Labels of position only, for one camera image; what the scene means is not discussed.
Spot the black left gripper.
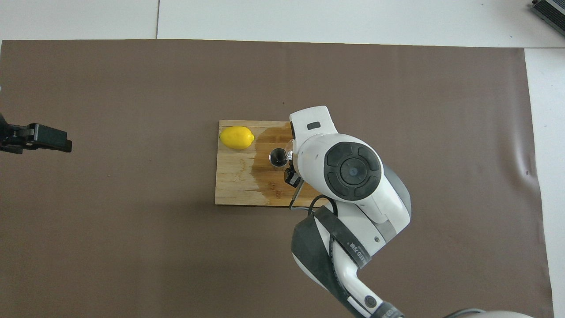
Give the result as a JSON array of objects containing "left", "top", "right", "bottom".
[{"left": 0, "top": 113, "right": 73, "bottom": 155}]

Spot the steel double jigger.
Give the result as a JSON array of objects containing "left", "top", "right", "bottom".
[{"left": 269, "top": 148, "right": 290, "bottom": 172}]

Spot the wooden cutting board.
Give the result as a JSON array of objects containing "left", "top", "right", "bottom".
[{"left": 215, "top": 119, "right": 327, "bottom": 207}]

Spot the yellow lemon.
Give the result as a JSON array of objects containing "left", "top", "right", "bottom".
[{"left": 219, "top": 126, "right": 256, "bottom": 151}]

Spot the brown table mat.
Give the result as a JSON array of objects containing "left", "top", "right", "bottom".
[{"left": 0, "top": 39, "right": 554, "bottom": 318}]

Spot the grey metal device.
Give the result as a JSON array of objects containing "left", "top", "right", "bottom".
[{"left": 531, "top": 0, "right": 565, "bottom": 37}]

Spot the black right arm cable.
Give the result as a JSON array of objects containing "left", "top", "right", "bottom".
[{"left": 289, "top": 185, "right": 337, "bottom": 218}]

